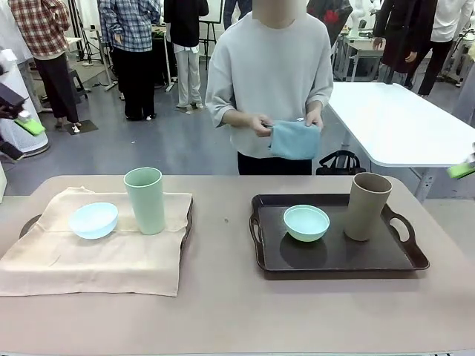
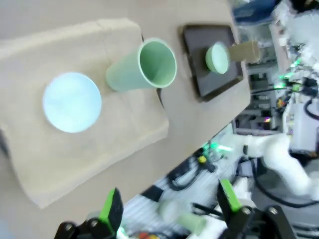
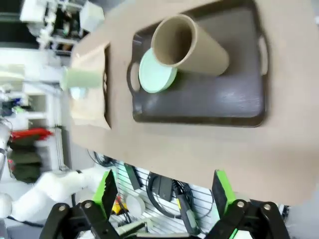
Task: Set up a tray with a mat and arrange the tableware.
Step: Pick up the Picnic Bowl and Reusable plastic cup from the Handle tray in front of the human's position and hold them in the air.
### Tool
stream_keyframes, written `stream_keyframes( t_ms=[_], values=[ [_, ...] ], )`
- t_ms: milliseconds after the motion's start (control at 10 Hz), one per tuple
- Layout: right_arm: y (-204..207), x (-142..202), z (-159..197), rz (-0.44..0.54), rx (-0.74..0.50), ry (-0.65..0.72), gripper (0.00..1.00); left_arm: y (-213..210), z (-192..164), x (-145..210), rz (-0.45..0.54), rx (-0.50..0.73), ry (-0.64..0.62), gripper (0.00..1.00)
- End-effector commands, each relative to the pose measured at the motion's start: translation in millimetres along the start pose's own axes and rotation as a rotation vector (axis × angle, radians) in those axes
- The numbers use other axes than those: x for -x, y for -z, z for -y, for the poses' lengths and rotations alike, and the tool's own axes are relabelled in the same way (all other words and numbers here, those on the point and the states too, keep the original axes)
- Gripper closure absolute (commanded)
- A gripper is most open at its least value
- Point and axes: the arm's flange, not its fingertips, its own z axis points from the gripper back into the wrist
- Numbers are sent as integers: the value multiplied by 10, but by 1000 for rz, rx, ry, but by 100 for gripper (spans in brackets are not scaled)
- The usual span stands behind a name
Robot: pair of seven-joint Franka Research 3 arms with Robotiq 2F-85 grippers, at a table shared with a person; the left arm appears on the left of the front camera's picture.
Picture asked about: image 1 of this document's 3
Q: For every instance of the bystander navy shirt beige trousers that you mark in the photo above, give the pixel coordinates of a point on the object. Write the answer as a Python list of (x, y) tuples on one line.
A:
[(232, 11)]

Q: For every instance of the light blue bowl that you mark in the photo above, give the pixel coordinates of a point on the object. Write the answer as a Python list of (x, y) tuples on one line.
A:
[(92, 222)]

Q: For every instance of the bystander white shirt black trousers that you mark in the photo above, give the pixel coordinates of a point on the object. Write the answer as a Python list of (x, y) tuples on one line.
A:
[(432, 70)]

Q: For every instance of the blue cloth mat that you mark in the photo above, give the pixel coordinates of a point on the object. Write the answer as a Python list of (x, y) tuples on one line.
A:
[(297, 141)]

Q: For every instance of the person's right forearm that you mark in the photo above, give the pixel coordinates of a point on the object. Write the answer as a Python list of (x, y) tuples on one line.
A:
[(237, 117)]

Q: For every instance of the grey background desk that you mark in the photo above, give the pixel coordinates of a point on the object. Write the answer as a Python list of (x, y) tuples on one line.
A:
[(365, 46)]

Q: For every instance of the bystander in black floral garment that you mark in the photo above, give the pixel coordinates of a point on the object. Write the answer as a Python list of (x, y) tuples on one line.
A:
[(334, 15)]

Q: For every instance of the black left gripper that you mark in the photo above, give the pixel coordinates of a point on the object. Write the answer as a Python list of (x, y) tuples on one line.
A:
[(11, 98)]

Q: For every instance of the person's left hand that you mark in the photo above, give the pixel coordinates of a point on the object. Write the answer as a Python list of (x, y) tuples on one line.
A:
[(314, 118)]

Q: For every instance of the tall light green cup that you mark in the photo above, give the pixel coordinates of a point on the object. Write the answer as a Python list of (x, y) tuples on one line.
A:
[(146, 207)]

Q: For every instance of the person's left forearm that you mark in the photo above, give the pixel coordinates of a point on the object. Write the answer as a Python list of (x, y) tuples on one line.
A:
[(314, 105)]

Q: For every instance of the black bag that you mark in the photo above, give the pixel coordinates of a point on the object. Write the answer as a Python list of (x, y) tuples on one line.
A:
[(339, 163)]

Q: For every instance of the person's right hand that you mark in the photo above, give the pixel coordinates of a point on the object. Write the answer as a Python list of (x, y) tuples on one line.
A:
[(261, 125)]

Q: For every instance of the bystander in dark coat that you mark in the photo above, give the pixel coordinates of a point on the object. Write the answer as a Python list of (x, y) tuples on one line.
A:
[(404, 37)]

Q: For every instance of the person in white sweater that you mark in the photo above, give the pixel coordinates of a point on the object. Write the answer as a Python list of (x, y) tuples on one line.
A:
[(271, 66)]

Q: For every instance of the black tripod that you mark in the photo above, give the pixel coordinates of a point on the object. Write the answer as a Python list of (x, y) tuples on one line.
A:
[(89, 48)]

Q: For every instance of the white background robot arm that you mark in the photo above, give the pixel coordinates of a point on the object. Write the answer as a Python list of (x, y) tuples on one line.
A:
[(357, 18)]

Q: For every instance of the bystander black top white trousers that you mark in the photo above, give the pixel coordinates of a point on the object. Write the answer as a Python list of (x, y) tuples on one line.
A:
[(185, 22)]

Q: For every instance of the white side table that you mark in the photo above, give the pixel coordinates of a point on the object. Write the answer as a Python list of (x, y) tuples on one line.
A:
[(389, 118)]

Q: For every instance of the white box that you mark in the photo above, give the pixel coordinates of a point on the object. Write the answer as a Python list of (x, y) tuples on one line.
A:
[(2, 181)]

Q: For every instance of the whiteboard easel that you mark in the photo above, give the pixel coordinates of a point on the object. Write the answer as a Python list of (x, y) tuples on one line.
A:
[(212, 11)]

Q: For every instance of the black floor mat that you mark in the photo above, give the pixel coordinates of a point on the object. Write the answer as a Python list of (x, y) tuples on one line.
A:
[(87, 127)]

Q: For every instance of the tall brown cup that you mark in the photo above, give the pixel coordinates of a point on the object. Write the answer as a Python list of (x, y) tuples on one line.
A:
[(365, 215)]

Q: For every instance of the mint green bowl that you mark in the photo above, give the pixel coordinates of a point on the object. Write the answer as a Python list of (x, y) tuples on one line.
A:
[(306, 226)]

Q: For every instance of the beige cloth mat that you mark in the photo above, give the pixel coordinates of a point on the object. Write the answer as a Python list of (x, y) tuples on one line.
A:
[(92, 267)]

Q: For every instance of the black step stool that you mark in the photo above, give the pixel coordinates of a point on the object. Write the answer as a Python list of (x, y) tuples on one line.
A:
[(76, 79)]

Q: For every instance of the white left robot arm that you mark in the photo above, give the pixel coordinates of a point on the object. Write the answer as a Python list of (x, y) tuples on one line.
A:
[(6, 61)]

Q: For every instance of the bystander in blue plaid shirt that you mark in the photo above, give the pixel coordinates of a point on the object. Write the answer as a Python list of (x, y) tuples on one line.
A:
[(130, 26)]

